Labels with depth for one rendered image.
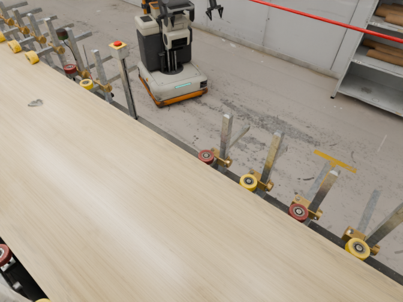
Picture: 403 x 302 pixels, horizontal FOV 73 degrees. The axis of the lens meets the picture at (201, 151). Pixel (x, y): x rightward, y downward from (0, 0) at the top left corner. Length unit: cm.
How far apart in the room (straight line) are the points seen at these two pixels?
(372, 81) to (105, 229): 341
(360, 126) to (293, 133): 74
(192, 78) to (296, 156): 135
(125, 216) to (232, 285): 50
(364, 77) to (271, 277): 313
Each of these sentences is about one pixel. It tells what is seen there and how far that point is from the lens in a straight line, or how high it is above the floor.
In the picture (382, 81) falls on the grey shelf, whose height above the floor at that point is 17.
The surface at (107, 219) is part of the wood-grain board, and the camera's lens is 122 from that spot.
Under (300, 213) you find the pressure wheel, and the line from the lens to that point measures 125.
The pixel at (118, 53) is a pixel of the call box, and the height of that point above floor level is 120.
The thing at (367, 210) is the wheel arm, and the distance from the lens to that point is 149.
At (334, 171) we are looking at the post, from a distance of 114.
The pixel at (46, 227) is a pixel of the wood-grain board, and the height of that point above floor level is 90.
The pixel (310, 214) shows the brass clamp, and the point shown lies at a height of 83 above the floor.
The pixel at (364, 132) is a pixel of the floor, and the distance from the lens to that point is 328.
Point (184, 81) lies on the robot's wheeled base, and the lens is 300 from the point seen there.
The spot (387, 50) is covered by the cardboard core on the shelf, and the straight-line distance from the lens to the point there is 352.
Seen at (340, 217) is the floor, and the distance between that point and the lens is 246.
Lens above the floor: 192
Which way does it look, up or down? 48 degrees down
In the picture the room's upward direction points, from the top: 1 degrees clockwise
